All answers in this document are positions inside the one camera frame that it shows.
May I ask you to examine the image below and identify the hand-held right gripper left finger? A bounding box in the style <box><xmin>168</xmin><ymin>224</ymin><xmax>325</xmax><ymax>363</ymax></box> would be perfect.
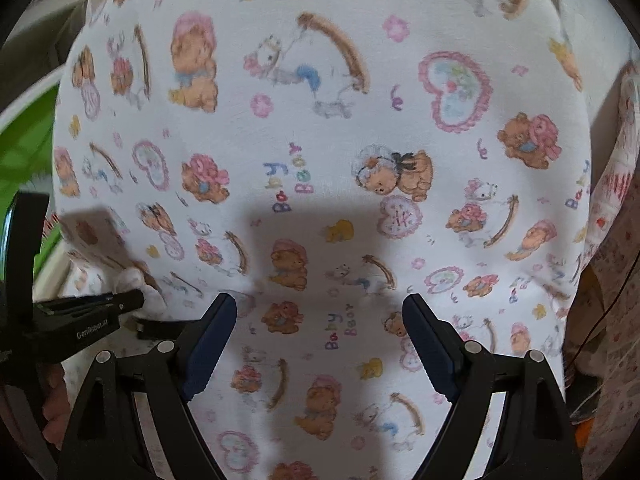
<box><xmin>57</xmin><ymin>292</ymin><xmax>238</xmax><ymax>480</ymax></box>

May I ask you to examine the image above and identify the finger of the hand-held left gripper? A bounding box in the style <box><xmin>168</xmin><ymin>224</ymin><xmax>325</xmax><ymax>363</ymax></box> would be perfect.
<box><xmin>35</xmin><ymin>290</ymin><xmax>146</xmax><ymax>318</ymax></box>
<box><xmin>135</xmin><ymin>317</ymin><xmax>187</xmax><ymax>339</ymax></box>

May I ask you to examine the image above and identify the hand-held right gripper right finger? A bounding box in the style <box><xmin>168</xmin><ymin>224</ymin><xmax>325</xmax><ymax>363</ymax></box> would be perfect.
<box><xmin>402</xmin><ymin>294</ymin><xmax>583</xmax><ymax>480</ymax></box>

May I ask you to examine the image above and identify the white tissue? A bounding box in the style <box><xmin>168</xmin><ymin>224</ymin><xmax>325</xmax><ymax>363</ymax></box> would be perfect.
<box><xmin>112</xmin><ymin>267</ymin><xmax>168</xmax><ymax>313</ymax></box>

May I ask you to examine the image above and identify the green bin with daisy print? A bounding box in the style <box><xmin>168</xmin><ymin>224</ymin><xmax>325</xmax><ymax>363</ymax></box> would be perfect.
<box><xmin>0</xmin><ymin>72</ymin><xmax>68</xmax><ymax>301</ymax></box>

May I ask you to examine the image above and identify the person's left hand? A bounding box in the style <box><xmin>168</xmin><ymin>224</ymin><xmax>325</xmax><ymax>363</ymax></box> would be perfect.
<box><xmin>41</xmin><ymin>360</ymin><xmax>76</xmax><ymax>453</ymax></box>

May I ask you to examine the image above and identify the red printed white cloth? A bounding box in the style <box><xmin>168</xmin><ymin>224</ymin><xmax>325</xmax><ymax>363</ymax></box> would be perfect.
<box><xmin>565</xmin><ymin>60</ymin><xmax>640</xmax><ymax>480</ymax></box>

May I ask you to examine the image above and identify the bear printed white blanket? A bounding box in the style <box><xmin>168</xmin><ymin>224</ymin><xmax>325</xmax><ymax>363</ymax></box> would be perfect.
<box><xmin>52</xmin><ymin>0</ymin><xmax>593</xmax><ymax>480</ymax></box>

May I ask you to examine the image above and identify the thin black cable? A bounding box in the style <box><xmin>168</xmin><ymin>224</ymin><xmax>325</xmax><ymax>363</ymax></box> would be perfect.
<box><xmin>567</xmin><ymin>180</ymin><xmax>640</xmax><ymax>376</ymax></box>

